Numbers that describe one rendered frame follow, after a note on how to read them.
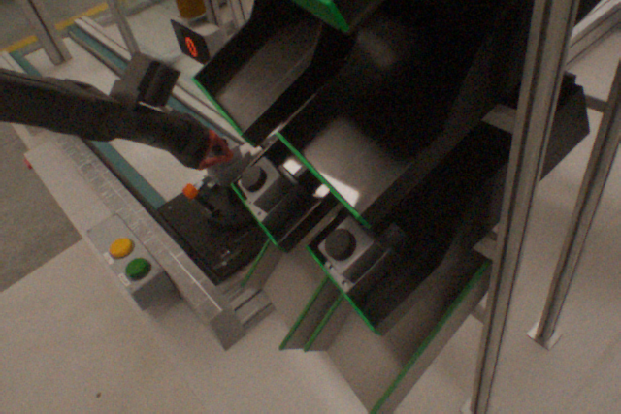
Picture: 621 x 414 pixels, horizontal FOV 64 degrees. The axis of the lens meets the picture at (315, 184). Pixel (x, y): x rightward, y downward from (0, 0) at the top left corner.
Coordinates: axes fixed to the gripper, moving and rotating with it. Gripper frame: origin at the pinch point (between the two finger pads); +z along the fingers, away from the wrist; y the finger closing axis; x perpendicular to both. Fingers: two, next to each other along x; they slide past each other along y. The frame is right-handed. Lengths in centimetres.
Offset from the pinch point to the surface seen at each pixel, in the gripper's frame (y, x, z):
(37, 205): 179, 98, 61
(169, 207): 9.7, 16.3, 3.0
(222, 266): -10.6, 16.9, 2.7
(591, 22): -17, -65, 74
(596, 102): -51, -28, -3
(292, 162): -24.8, -7.1, -10.0
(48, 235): 152, 101, 58
